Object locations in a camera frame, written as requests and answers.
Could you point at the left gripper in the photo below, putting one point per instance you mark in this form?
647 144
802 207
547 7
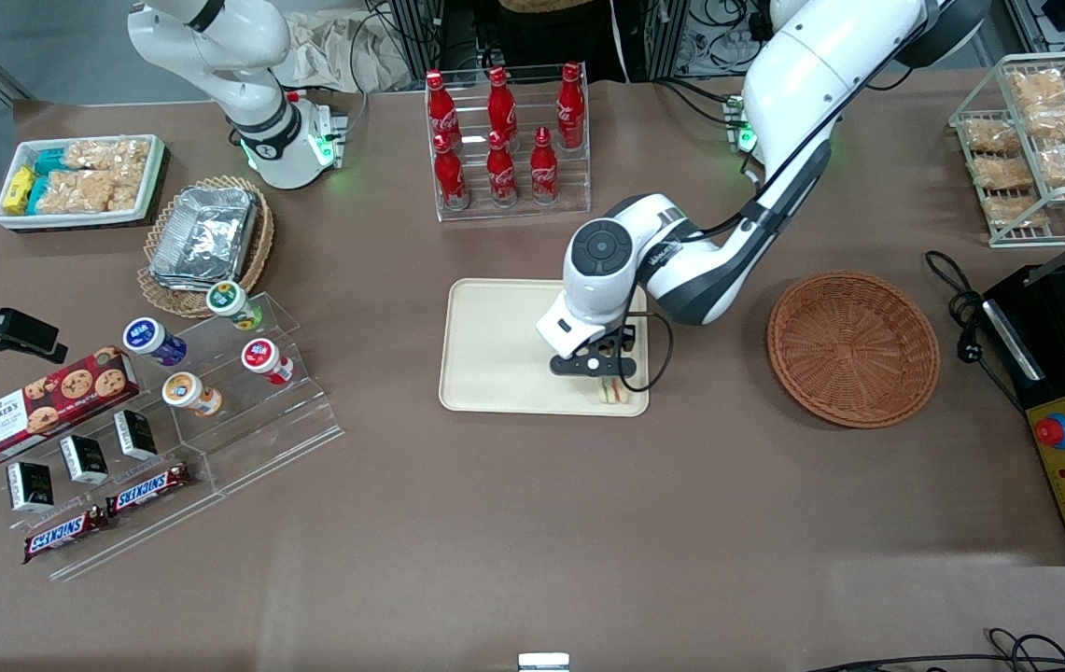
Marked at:
628 338

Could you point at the triangular sandwich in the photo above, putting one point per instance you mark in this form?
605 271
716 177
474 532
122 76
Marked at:
614 392

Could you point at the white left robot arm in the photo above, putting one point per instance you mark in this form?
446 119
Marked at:
821 65

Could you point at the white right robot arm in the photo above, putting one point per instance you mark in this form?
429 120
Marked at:
243 56

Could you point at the cream plastic tray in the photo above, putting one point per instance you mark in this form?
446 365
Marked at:
495 345

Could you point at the white rectangular snack tray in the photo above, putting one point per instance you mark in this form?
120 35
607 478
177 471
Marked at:
154 182

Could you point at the brown wicker basket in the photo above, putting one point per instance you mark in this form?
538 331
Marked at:
854 350

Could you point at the light wicker basket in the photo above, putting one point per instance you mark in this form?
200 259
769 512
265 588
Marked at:
252 261

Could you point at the red Walkers cookie box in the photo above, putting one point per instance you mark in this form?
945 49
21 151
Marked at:
47 406

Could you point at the yellow snack packet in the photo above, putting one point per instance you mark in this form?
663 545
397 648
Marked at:
19 189

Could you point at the teal snack packet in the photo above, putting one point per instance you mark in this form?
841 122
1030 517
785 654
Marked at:
37 194
50 161

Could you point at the small black box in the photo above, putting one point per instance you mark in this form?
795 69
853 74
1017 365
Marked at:
31 486
84 459
135 435

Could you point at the blue lid yogurt bottle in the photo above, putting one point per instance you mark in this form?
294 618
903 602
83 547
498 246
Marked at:
151 339

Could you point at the rice cracker pack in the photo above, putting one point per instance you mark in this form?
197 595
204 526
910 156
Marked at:
89 191
112 154

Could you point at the clear acrylic bottle rack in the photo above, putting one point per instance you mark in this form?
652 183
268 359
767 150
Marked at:
579 187

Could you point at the orange lid yogurt bottle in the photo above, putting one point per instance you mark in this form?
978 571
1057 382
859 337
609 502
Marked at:
189 392

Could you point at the Snickers bar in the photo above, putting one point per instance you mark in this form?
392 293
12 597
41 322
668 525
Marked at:
65 534
147 490

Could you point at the red cola bottle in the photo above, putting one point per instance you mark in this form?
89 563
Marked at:
543 170
571 104
440 110
450 175
500 103
501 173

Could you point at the stack of foil trays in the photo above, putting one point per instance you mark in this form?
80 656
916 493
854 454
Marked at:
205 238

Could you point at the green lid yogurt bottle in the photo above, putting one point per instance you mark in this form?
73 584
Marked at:
231 302

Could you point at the red lid yogurt bottle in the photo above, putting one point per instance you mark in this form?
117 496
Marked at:
265 359

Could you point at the clear acrylic stepped stand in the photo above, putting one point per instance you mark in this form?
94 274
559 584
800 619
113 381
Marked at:
261 429

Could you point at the beige crumpled bag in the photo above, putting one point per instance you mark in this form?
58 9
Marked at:
336 51

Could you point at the black appliance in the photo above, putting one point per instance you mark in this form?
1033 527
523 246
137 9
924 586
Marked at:
1055 355

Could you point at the red emergency stop button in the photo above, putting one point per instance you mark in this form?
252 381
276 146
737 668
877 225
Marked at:
1055 431

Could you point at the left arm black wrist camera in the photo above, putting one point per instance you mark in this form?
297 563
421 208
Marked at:
579 365

